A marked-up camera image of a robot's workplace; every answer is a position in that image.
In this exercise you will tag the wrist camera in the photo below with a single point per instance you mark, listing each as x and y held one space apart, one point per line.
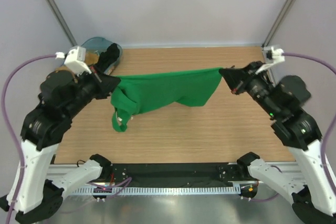
74 59
274 56

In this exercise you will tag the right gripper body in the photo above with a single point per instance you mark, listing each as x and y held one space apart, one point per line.
255 84

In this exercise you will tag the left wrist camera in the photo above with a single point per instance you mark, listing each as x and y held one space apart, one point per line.
74 59

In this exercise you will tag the tan tank top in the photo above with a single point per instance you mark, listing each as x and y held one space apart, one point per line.
91 58

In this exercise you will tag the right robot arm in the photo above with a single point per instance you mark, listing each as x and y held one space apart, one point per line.
314 200

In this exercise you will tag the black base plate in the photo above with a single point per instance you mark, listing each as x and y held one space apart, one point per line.
176 175

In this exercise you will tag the green tank top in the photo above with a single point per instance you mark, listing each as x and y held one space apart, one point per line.
139 94

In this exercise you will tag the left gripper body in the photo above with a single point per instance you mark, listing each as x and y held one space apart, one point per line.
88 89

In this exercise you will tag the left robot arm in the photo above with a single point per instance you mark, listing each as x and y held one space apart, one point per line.
61 98

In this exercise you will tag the blue plastic basket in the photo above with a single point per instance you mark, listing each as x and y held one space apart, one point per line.
96 45

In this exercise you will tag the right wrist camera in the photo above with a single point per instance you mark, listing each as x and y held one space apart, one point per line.
274 56

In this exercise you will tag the black tank top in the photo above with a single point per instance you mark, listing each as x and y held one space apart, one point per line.
109 59

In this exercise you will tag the white slotted cable duct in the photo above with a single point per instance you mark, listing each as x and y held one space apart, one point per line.
88 190

